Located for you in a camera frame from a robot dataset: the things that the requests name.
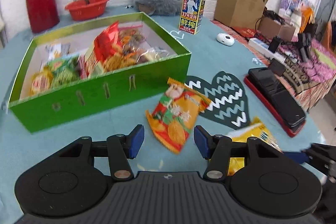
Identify orange potato chip bag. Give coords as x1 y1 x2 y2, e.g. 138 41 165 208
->
145 78 211 154

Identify red yellow fried snack bag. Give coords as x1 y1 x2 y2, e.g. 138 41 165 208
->
84 21 122 77

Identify red tray black devices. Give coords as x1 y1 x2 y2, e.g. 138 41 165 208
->
244 68 306 138

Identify green cardboard box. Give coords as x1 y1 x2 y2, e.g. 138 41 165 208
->
8 12 191 132

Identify green pea snack packet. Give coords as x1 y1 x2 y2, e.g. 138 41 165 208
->
45 55 80 88

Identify white round gadget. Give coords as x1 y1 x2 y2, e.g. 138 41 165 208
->
217 33 235 47

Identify clear wrapped pastry in box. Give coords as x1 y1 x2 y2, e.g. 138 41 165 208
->
137 47 171 64

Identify brown cardboard box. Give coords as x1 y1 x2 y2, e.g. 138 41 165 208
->
214 0 268 28

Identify red plastic basket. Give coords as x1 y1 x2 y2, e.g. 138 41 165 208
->
64 0 110 21

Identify yellow blue juice carton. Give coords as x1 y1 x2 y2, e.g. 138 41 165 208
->
179 0 206 35

